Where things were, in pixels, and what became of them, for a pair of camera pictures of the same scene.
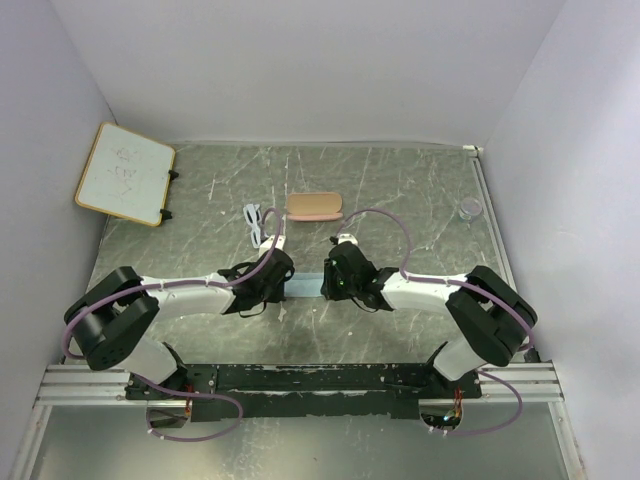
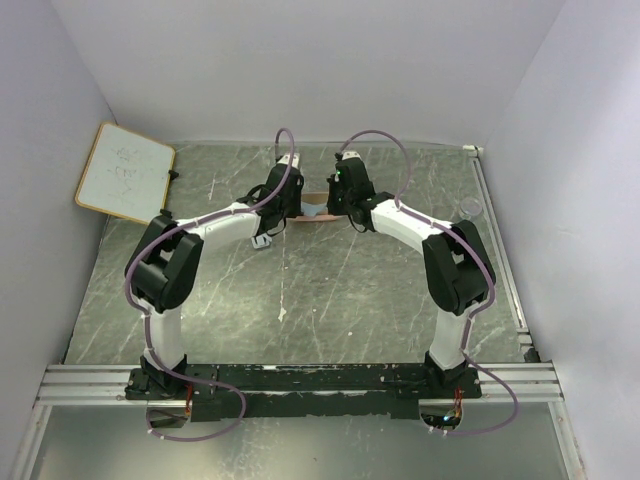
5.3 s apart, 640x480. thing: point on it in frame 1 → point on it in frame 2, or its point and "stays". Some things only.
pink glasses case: [314, 206] stays
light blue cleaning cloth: [304, 285] → [311, 210]
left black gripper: [279, 294] → [296, 211]
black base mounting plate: [308, 391] stays
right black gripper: [328, 289] → [333, 208]
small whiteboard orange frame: [126, 174] stays
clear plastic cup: [471, 206] stays
